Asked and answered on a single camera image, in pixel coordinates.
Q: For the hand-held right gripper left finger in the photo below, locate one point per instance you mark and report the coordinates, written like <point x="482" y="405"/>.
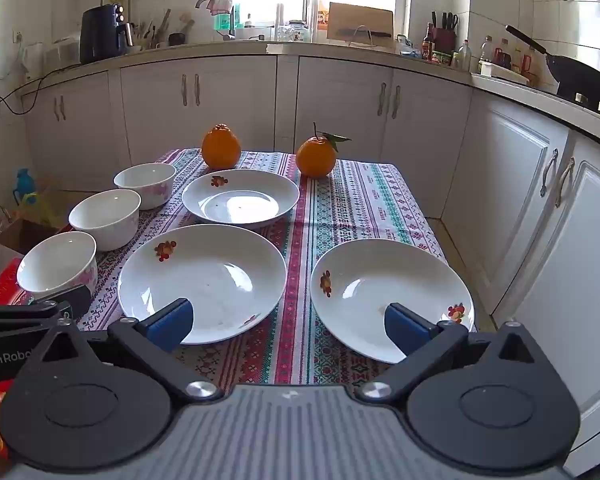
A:
<point x="172" y="325"/>

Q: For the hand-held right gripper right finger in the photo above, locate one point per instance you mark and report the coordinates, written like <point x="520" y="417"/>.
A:
<point x="405" y="332"/>

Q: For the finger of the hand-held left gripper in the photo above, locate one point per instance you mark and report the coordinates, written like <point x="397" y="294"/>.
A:
<point x="72" y="302"/>

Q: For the white bowl pink flower print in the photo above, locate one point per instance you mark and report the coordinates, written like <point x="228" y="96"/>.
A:
<point x="55" y="265"/>
<point x="145" y="180"/>
<point x="105" y="215"/>

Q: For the white plate fruit print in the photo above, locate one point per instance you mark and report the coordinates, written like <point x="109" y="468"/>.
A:
<point x="380" y="280"/>
<point x="205" y="270"/>
<point x="240" y="205"/>

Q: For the cardboard box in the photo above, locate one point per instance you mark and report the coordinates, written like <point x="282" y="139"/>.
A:
<point x="20" y="235"/>

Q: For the blue plastic toy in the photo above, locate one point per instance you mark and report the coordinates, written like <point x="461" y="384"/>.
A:
<point x="24" y="182"/>

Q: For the striped patterned tablecloth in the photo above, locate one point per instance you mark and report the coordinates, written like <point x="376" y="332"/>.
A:
<point x="305" y="260"/>

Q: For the orange without leaf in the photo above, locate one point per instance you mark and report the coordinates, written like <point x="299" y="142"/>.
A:
<point x="221" y="150"/>

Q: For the orange with green leaf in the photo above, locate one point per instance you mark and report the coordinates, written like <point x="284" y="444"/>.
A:
<point x="316" y="157"/>

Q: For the white kitchen appliance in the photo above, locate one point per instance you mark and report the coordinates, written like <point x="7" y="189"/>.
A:
<point x="34" y="62"/>
<point x="62" y="52"/>

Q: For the black air fryer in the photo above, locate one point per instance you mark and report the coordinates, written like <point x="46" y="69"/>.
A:
<point x="102" y="35"/>

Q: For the utensil holder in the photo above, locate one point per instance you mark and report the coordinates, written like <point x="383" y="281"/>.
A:
<point x="147" y="40"/>

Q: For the white tray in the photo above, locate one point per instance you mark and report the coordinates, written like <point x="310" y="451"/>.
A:
<point x="502" y="72"/>

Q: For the dark sauce bottle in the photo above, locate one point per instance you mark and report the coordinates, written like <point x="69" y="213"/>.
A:
<point x="428" y="47"/>

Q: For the gas stove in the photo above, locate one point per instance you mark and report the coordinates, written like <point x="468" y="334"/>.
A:
<point x="587" y="102"/>

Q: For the tall clear oil bottle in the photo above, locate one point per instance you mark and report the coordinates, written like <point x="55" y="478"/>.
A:
<point x="487" y="50"/>

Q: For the red knife block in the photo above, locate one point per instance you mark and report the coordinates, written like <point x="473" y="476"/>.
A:
<point x="444" y="40"/>

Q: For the black kitchen knife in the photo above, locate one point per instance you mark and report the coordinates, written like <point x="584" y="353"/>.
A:
<point x="365" y="34"/>

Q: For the green dish soap bottle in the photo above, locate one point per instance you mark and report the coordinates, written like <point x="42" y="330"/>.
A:
<point x="225" y="21"/>

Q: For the black wok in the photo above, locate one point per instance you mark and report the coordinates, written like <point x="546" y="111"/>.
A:
<point x="580" y="77"/>

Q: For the wooden cutting board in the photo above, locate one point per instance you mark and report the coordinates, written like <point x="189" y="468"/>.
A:
<point x="360" y="17"/>

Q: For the glass jar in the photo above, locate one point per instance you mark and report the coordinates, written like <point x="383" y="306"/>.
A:
<point x="298" y="32"/>

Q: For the pink cloth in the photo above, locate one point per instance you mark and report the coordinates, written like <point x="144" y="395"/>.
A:
<point x="220" y="5"/>

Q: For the metal faucet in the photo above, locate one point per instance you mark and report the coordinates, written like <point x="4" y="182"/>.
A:
<point x="202" y="0"/>

